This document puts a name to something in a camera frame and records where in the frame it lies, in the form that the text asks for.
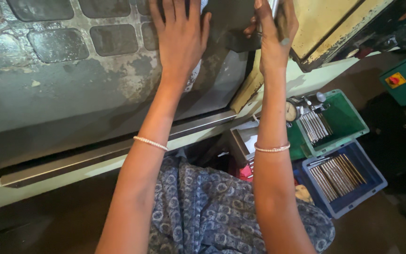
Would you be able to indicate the person's left hand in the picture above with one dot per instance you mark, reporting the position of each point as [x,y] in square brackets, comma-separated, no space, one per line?
[180,46]

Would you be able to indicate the person's right hand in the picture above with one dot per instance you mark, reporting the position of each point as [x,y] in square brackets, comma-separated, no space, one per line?
[275,49]

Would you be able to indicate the cream machine housing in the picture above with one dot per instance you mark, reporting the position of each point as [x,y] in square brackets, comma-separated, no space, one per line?
[315,31]

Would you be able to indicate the dial gauge on stand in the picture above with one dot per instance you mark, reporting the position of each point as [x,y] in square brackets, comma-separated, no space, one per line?
[293,110]

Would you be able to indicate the bundle of short steel rods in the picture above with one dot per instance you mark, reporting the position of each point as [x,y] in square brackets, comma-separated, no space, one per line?
[315,127]

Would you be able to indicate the green plastic crate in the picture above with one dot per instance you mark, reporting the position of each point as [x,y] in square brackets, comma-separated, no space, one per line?
[344,118]

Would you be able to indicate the steel tray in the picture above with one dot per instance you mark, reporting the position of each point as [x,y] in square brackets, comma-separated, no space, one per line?
[241,143]

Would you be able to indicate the grey machine sliding door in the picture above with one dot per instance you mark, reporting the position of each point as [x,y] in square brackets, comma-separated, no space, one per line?
[69,91]

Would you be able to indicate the red emergency stop button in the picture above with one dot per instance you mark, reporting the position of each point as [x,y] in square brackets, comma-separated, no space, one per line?
[394,80]

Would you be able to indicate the pink rag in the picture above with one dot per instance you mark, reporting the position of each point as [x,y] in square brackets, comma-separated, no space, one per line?
[246,173]

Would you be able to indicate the row of long metal rods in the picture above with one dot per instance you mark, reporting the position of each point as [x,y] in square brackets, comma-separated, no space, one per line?
[337,176]

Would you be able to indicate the blue plastic crate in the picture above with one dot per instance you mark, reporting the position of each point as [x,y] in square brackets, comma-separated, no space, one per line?
[363,190]

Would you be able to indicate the blue patterned dress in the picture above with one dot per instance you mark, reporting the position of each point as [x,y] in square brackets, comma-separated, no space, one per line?
[206,215]

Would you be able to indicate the steel guide rail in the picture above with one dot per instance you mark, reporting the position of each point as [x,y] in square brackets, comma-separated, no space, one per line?
[93,155]

